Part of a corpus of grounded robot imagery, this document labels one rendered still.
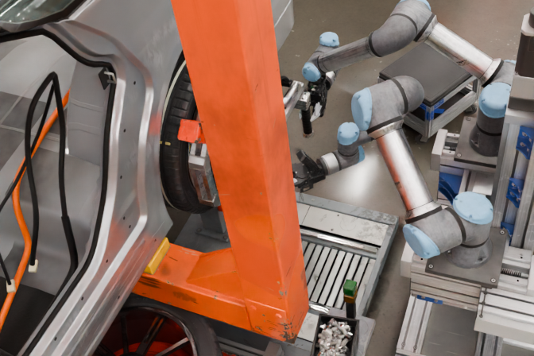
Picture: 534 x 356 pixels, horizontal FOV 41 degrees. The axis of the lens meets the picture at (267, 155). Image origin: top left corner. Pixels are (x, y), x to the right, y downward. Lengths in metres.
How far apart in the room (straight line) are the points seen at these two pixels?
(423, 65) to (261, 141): 2.11
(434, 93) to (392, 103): 1.45
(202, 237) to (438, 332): 1.08
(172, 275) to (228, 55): 1.17
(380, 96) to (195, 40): 0.74
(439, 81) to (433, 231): 1.62
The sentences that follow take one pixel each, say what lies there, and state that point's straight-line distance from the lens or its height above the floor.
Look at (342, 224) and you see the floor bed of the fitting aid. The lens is 3.38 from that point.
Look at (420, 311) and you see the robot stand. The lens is 2.95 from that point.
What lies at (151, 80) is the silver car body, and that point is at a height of 1.33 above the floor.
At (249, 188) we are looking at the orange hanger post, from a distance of 1.90.
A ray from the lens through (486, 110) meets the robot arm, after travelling 2.56.
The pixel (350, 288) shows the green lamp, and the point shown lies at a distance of 2.49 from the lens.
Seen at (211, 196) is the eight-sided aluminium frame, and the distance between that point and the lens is 2.61.
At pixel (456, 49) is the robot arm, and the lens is 2.64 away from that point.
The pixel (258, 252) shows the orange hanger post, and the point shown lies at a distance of 2.13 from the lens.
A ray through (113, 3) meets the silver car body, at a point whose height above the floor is 1.65.
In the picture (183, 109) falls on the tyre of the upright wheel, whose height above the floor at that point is 1.12.
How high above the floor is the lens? 2.75
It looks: 46 degrees down
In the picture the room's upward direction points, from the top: 9 degrees counter-clockwise
